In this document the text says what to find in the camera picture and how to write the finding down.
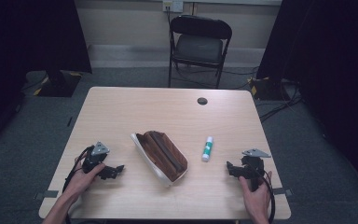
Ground grey table edge strap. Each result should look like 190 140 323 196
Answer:
272 187 294 197
34 189 60 202

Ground white wall outlet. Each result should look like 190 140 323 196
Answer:
162 0 185 14

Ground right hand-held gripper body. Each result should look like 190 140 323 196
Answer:
240 147 272 191

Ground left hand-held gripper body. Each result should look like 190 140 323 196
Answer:
81 141 111 175

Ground black plugged power cable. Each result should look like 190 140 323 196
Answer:
165 5 172 31

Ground person's right hand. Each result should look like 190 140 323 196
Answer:
238 170 273 219

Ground black folding chair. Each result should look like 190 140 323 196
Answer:
168 14 233 90

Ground black stand base yellow tape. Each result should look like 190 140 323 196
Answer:
33 70 84 98
247 76 292 102

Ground bundle of black floor cables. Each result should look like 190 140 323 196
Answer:
256 77 306 123

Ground white green glue stick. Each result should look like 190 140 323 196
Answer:
200 135 214 163

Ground person's left hand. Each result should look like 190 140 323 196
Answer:
62 161 107 201

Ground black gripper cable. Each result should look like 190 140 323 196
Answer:
62 145 94 224
251 161 277 224

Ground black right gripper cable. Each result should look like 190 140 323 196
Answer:
251 161 277 224

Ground thin black floor cable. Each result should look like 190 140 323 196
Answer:
171 64 259 91

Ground white pencil case brown lining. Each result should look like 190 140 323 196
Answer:
130 130 189 188

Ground black curtain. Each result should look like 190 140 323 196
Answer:
255 0 358 197
0 0 93 157

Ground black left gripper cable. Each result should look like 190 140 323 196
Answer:
62 145 94 224

